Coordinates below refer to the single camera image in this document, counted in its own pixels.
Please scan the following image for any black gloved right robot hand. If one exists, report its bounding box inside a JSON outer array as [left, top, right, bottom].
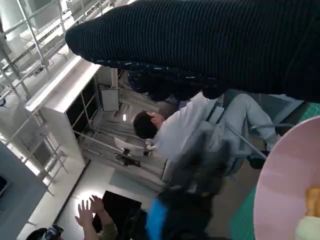
[[64, 0, 320, 102]]

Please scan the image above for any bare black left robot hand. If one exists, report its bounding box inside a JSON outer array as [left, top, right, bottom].
[[146, 132, 237, 240]]

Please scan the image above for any pink bowl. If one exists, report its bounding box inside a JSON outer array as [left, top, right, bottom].
[[252, 116, 320, 240]]

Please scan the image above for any long striped toy bread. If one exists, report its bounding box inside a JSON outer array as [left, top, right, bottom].
[[306, 186, 320, 216]]

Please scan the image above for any round toy bread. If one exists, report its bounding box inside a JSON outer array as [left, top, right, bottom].
[[296, 214, 320, 240]]

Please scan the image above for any green cutting mat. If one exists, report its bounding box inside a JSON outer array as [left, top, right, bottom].
[[232, 99, 320, 221]]

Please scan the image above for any person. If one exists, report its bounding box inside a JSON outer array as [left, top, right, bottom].
[[133, 91, 283, 161], [26, 194, 118, 240]]

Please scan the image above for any black monitor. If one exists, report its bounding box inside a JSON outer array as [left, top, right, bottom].
[[91, 189, 143, 233]]

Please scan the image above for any grey chair with casters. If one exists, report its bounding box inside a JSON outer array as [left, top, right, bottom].
[[199, 88, 297, 176]]

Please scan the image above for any white office chair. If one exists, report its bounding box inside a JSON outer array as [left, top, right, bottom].
[[113, 136, 145, 168]]

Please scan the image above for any framed white panel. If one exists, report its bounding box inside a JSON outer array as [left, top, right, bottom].
[[99, 88, 121, 112]]

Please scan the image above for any VR headset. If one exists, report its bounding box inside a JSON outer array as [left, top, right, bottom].
[[43, 223, 63, 238]]

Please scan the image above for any white shelf cabinet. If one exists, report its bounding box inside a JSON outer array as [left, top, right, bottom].
[[39, 63, 106, 161]]

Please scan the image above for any metal frame rack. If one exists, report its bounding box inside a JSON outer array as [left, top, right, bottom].
[[0, 0, 81, 196]]

